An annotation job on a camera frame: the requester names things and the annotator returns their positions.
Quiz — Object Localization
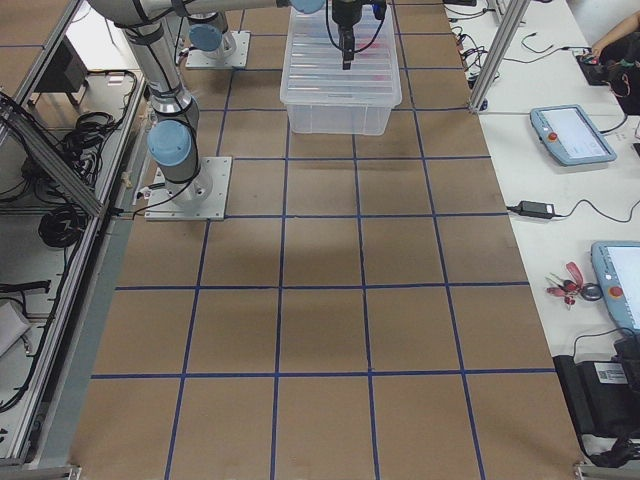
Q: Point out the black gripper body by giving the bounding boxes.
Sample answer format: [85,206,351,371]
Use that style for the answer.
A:
[331,0,362,49]

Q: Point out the clear plastic box lid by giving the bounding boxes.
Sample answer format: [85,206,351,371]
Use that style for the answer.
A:
[280,5,401,108]

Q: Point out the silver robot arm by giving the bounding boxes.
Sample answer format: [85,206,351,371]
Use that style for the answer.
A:
[187,11,236,59]
[90,1,366,210]

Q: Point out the clear plastic storage box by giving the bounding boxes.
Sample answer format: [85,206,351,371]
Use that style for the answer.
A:
[286,104,391,136]

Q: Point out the upper blue teach pendant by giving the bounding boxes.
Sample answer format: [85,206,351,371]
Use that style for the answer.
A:
[529,104,617,167]

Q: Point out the blue teach pendant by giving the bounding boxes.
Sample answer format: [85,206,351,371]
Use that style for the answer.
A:
[591,241,639,332]
[529,104,617,167]

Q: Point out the black power adapter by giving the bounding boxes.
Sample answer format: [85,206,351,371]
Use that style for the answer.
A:
[518,200,556,219]

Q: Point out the person in black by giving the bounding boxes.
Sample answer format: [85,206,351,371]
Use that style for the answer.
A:
[591,12,639,115]

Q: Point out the red key bundle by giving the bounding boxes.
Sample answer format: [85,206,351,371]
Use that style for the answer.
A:
[545,262,585,309]

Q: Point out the lower blue teach pendant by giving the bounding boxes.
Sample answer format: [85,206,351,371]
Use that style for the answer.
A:
[591,241,639,332]

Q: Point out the black device with label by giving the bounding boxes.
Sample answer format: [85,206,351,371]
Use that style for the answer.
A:
[553,355,639,467]

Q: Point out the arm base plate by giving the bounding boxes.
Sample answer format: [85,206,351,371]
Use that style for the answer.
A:
[143,157,232,221]
[186,27,251,70]

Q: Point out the aluminium frame post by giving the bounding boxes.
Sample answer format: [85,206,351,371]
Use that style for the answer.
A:
[468,0,530,114]

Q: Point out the black cable coil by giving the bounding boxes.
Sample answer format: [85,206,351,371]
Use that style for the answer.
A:
[39,208,84,249]

